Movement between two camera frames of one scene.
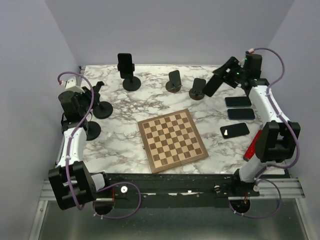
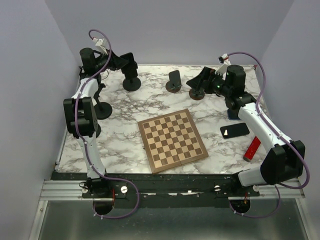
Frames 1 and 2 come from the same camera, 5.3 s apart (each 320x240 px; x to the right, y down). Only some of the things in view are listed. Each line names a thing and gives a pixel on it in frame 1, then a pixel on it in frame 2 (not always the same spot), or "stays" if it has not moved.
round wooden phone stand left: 174,85 stays
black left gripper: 87,94 → 115,61
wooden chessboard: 171,140 stays
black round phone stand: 101,109 stays
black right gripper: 232,63 → 207,74
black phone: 234,130 stays
